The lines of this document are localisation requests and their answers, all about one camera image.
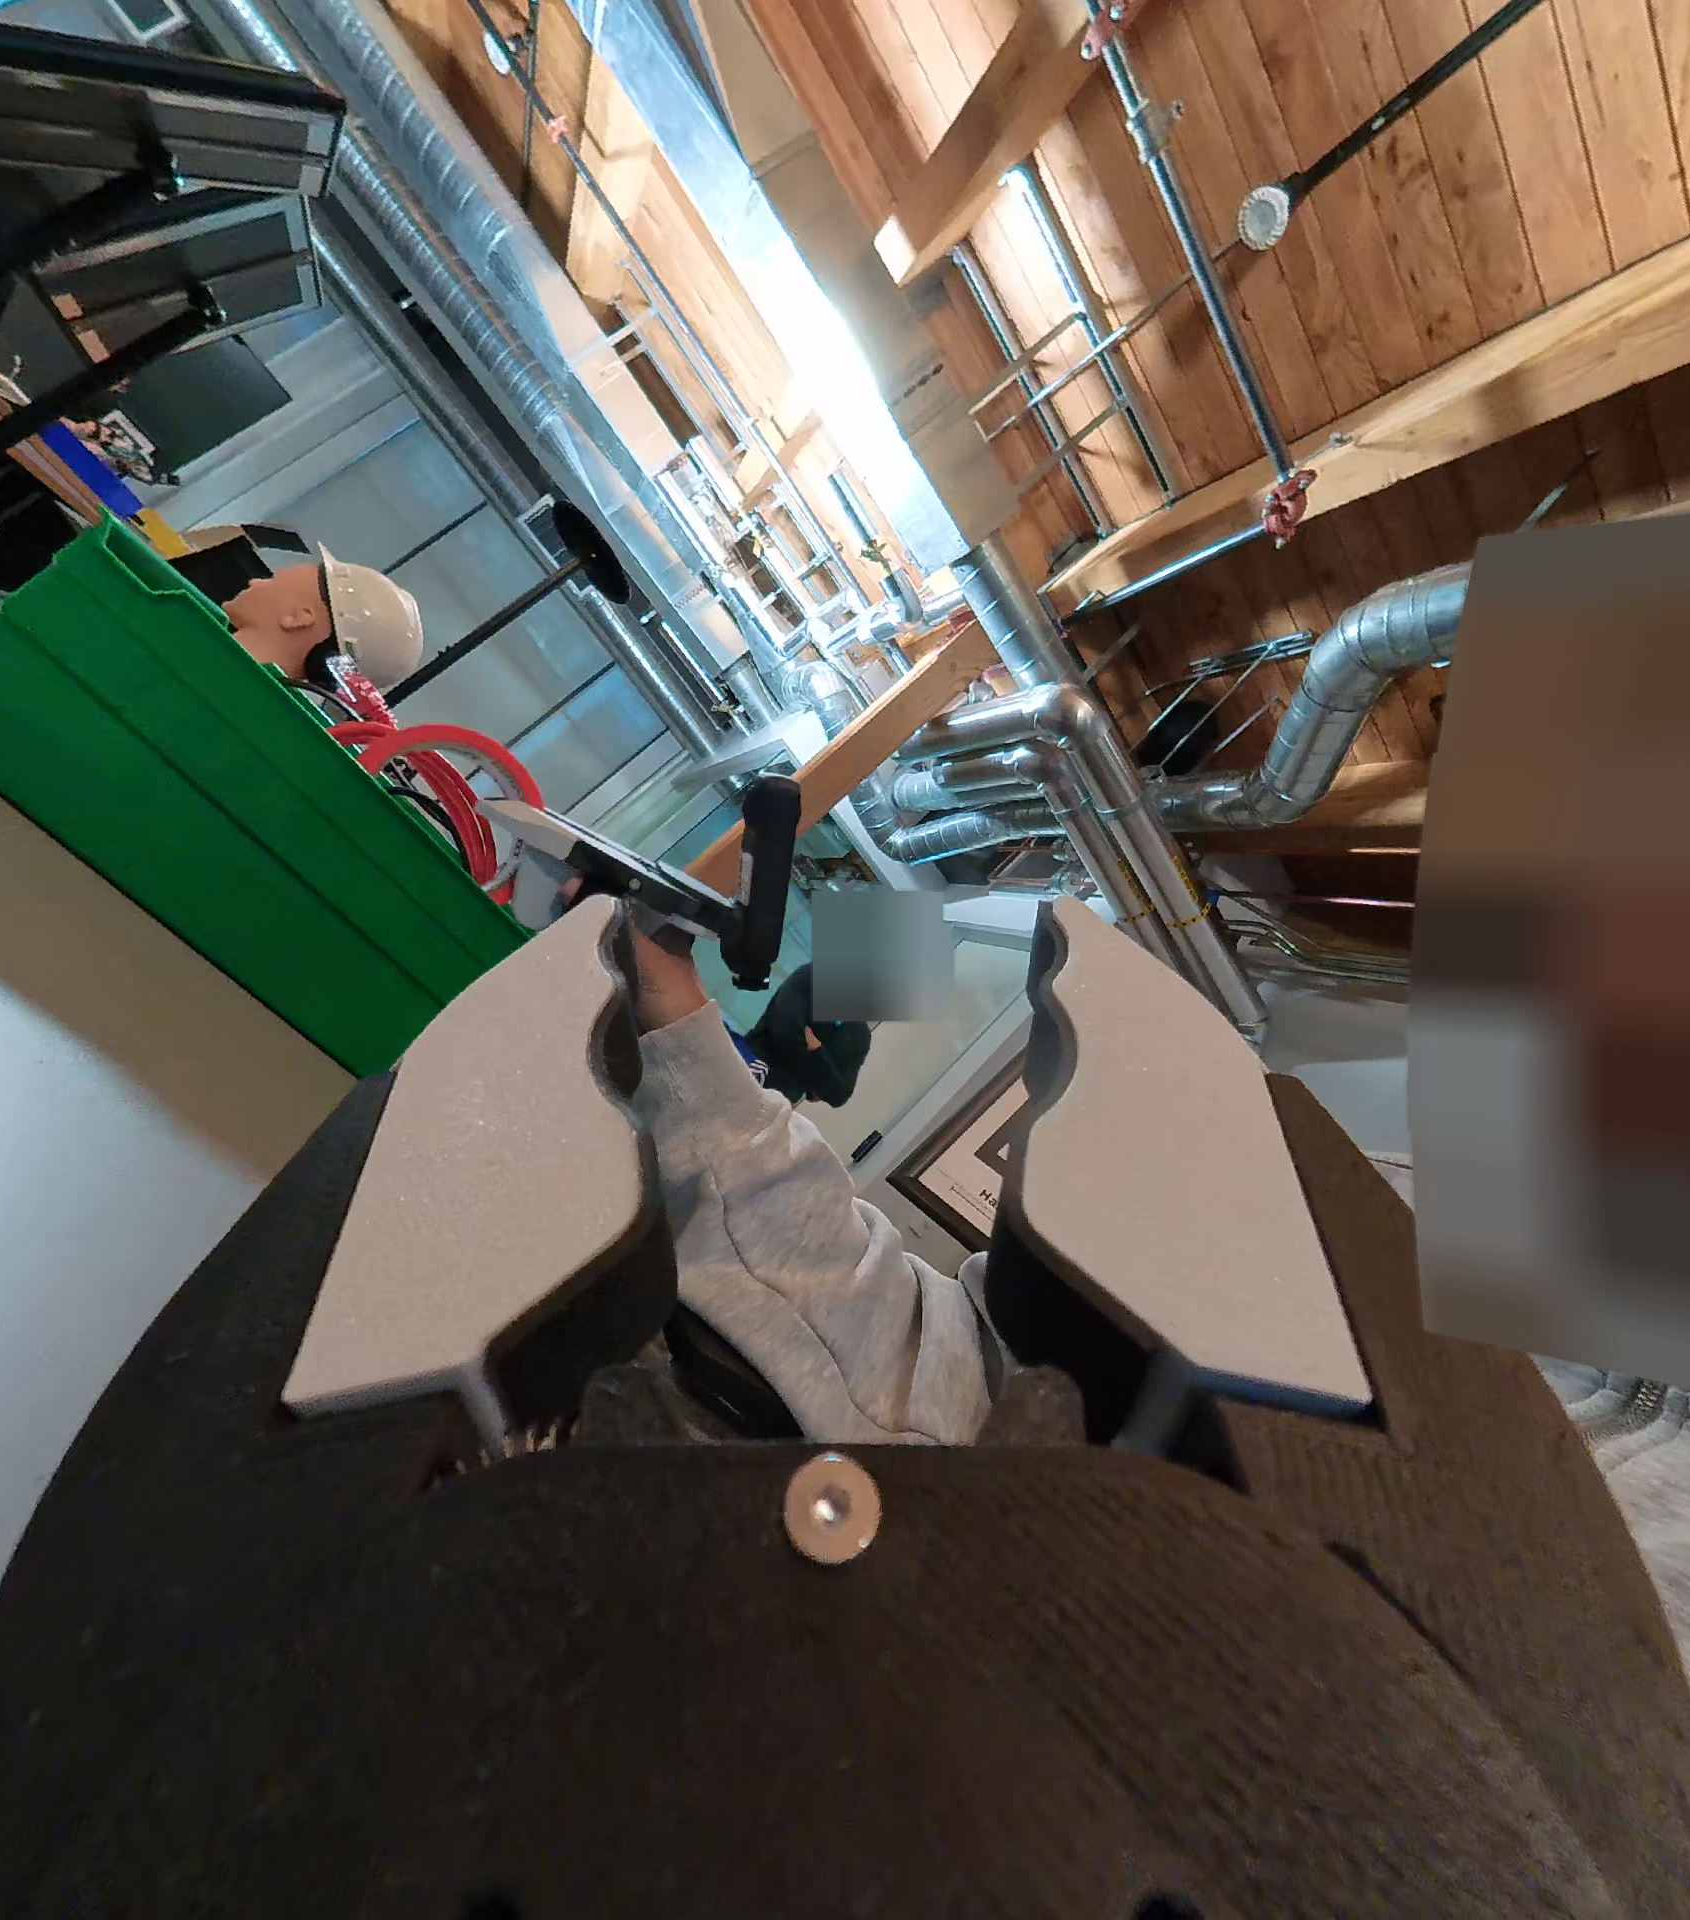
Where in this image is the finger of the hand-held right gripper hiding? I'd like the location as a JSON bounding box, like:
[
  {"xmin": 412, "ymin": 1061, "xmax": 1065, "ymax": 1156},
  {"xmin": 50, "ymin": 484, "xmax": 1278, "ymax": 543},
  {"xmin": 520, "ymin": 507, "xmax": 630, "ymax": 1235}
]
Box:
[{"xmin": 481, "ymin": 799, "xmax": 740, "ymax": 945}]

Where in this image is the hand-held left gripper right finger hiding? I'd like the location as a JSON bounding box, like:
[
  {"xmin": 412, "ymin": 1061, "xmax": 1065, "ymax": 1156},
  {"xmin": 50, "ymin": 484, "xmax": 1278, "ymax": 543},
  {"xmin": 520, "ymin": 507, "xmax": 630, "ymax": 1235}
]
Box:
[{"xmin": 985, "ymin": 896, "xmax": 1377, "ymax": 1455}]

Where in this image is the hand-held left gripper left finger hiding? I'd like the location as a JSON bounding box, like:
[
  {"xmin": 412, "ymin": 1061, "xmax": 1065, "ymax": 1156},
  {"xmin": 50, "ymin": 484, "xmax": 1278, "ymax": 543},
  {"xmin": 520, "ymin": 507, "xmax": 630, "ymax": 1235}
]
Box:
[{"xmin": 282, "ymin": 896, "xmax": 681, "ymax": 1450}]

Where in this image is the person's right forearm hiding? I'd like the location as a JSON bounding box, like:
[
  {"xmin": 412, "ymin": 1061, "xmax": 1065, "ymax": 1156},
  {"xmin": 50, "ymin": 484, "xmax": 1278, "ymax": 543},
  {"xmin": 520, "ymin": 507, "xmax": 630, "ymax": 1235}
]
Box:
[{"xmin": 630, "ymin": 996, "xmax": 1021, "ymax": 1450}]

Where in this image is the silver elbow pipe cluster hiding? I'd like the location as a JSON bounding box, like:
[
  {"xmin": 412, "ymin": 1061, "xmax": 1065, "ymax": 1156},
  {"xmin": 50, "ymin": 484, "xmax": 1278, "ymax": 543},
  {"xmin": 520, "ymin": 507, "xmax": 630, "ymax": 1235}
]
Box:
[{"xmin": 844, "ymin": 682, "xmax": 1268, "ymax": 1039}]

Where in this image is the person's right hand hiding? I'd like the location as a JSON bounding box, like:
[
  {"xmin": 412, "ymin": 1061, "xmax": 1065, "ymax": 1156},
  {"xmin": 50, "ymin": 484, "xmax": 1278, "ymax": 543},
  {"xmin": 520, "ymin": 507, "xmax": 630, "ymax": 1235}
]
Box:
[{"xmin": 629, "ymin": 937, "xmax": 713, "ymax": 1032}]

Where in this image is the framed black white poster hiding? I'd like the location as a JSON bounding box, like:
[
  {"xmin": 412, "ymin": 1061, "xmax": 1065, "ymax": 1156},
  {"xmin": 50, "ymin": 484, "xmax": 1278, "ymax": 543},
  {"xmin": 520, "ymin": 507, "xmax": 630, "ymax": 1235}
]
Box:
[{"xmin": 886, "ymin": 1034, "xmax": 1042, "ymax": 1248}]

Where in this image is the black disc on pole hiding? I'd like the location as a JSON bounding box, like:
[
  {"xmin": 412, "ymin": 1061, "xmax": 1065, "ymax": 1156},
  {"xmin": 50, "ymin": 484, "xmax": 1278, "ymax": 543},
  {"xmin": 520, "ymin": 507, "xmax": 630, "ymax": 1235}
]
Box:
[{"xmin": 386, "ymin": 502, "xmax": 632, "ymax": 708}]

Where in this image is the white hard hat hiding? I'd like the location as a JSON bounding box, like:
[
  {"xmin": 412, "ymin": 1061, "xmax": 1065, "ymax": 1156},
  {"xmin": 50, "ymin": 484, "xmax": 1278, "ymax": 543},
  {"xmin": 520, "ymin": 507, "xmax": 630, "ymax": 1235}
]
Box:
[{"xmin": 313, "ymin": 541, "xmax": 428, "ymax": 684}]

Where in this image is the mannequin head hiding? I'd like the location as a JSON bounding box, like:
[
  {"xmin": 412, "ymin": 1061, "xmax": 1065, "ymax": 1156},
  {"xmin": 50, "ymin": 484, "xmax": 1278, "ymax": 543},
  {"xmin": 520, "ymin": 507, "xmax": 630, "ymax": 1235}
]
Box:
[{"xmin": 223, "ymin": 563, "xmax": 339, "ymax": 684}]

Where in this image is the green plastic crate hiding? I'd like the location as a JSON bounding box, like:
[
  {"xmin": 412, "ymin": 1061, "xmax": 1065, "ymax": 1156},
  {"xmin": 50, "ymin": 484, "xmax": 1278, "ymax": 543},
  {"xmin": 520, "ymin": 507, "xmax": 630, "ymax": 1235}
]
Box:
[{"xmin": 0, "ymin": 510, "xmax": 536, "ymax": 1075}]

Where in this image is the dark flat monitor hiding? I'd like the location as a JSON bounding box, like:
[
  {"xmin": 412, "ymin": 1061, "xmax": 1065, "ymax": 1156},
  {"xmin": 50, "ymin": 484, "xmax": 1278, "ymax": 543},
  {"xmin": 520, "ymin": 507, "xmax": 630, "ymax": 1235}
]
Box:
[{"xmin": 124, "ymin": 331, "xmax": 296, "ymax": 468}]

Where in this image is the blue storage bin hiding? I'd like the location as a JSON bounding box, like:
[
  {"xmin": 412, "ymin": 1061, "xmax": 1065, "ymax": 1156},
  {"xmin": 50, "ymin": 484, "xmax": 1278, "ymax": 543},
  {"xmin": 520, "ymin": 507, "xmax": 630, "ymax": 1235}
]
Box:
[{"xmin": 39, "ymin": 421, "xmax": 165, "ymax": 520}]

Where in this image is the silver framed monitor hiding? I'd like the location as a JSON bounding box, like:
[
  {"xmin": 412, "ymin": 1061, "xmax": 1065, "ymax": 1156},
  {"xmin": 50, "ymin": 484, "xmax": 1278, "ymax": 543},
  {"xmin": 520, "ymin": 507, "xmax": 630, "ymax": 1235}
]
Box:
[
  {"xmin": 27, "ymin": 195, "xmax": 326, "ymax": 354},
  {"xmin": 0, "ymin": 15, "xmax": 350, "ymax": 199}
]

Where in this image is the sprinkler pipe with red clamps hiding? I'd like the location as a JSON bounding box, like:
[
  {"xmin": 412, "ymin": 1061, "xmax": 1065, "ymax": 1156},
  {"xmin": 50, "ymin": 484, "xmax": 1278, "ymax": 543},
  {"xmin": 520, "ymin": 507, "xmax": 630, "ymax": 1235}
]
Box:
[{"xmin": 1085, "ymin": 0, "xmax": 1313, "ymax": 543}]

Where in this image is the black ceiling conduit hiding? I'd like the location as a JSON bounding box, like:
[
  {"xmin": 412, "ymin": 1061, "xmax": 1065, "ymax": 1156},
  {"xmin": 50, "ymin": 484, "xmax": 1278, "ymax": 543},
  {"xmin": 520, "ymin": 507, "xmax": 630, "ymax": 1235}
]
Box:
[{"xmin": 1287, "ymin": 0, "xmax": 1561, "ymax": 204}]

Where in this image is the red coiled hose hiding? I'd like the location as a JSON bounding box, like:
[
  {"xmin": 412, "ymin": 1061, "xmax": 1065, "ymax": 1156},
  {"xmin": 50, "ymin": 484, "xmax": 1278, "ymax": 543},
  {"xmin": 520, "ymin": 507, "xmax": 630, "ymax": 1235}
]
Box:
[{"xmin": 326, "ymin": 721, "xmax": 548, "ymax": 902}]

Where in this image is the silver flexible elbow duct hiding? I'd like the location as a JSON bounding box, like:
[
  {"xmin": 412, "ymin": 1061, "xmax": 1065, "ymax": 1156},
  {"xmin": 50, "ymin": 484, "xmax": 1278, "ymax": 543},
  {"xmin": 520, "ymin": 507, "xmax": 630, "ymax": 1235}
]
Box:
[{"xmin": 1161, "ymin": 563, "xmax": 1479, "ymax": 829}]

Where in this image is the metal cable tray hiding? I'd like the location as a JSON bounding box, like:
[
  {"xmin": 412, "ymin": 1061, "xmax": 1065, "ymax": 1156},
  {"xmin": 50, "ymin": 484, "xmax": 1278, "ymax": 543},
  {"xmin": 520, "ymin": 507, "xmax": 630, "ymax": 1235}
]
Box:
[{"xmin": 950, "ymin": 165, "xmax": 1178, "ymax": 512}]

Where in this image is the silver spiral duct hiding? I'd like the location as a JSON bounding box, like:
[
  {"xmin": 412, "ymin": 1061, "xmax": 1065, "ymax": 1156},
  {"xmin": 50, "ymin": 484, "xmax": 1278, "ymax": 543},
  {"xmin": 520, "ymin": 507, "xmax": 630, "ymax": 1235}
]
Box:
[{"xmin": 207, "ymin": 0, "xmax": 729, "ymax": 753}]

